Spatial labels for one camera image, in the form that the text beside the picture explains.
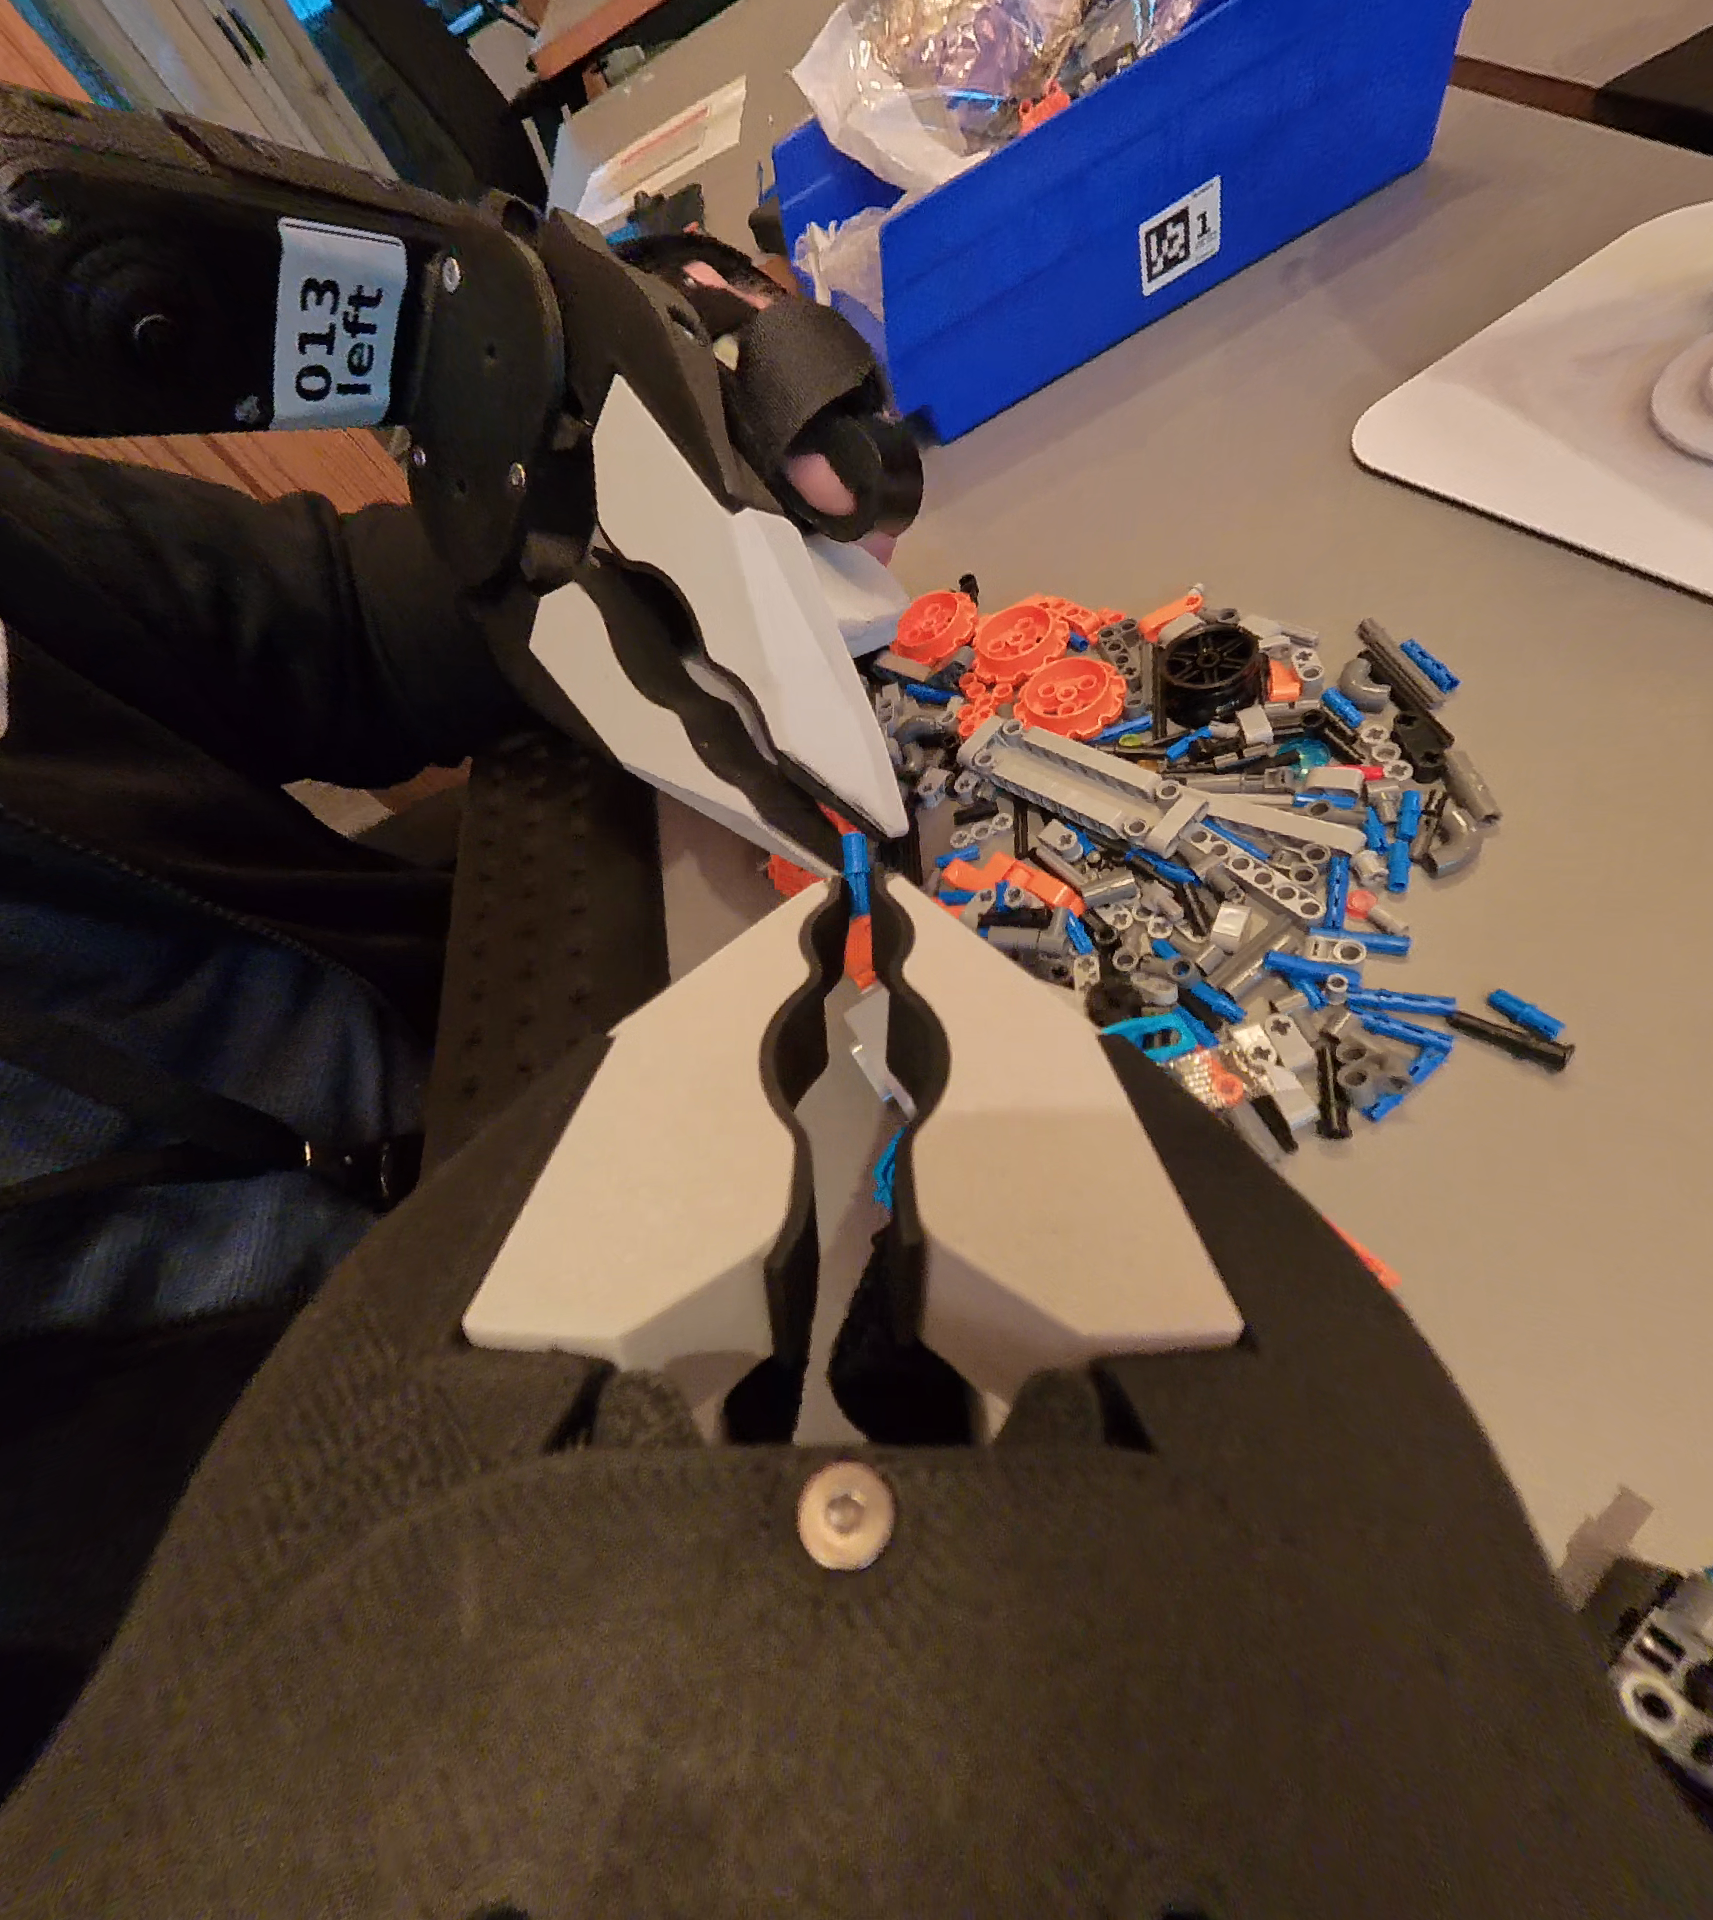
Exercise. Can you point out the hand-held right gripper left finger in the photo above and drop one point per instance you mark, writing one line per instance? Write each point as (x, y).
(634, 1201)

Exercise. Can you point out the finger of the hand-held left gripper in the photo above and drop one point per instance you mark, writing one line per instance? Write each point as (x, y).
(767, 600)
(634, 707)

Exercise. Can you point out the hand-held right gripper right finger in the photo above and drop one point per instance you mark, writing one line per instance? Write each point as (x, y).
(1081, 1201)

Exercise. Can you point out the pile of toy building pieces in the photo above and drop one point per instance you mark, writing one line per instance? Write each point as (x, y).
(1248, 871)

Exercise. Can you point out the black perforated mat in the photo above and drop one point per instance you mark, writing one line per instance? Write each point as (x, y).
(543, 930)

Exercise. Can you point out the clear plastic bag of parts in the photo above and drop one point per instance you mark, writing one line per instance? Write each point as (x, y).
(1007, 61)

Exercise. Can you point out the large black wheel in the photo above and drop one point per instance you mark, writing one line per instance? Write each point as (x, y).
(1207, 667)

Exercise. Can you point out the black perforated block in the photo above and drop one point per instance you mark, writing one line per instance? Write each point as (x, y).
(1712, 1697)

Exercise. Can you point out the person's left hand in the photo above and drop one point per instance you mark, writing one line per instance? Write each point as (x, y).
(833, 480)

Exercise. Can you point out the orange toothed wheel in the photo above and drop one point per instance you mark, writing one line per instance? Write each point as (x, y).
(938, 629)
(1025, 641)
(1098, 676)

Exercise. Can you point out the wooden book stand, white base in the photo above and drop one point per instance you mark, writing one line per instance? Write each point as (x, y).
(1607, 421)

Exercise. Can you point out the blue storage bin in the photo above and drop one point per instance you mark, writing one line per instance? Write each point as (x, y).
(1157, 210)

